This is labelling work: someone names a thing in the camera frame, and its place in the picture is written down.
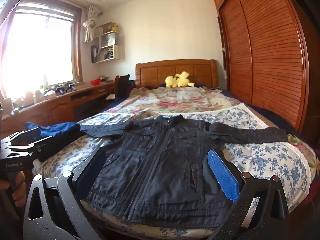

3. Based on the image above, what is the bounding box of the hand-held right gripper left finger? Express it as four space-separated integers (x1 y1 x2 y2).
24 146 107 240

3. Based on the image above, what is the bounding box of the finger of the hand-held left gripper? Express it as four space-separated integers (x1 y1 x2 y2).
7 132 85 162
1 127 42 146

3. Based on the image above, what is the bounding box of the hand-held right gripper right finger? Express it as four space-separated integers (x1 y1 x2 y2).
207 148 290 240

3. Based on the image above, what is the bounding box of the black jacket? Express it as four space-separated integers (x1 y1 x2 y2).
80 114 288 229

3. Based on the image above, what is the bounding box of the person's left hand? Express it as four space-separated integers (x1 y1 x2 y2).
9 172 27 201

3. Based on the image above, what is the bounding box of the blue sweater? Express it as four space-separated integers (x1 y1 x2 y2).
24 122 81 138

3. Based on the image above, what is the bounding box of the wooden desk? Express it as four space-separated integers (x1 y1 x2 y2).
0 81 118 140

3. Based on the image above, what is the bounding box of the dark wooden chair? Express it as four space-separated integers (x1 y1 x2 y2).
114 74 137 100

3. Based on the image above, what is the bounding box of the wood-framed window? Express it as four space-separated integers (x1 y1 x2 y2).
0 1 83 98

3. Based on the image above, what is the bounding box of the pink floral bedspread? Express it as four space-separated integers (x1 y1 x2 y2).
104 86 240 117

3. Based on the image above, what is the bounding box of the yellow plush toy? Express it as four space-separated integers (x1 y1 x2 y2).
165 71 196 88

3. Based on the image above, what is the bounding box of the wooden bed headboard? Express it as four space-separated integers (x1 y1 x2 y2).
135 59 219 89

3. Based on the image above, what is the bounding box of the white hanging plush toy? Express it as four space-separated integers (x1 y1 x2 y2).
82 4 103 43

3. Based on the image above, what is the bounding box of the wooden louvered wardrobe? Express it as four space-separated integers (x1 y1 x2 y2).
212 0 320 135

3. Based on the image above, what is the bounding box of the white wall shelf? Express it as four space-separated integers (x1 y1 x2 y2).
90 22 120 64

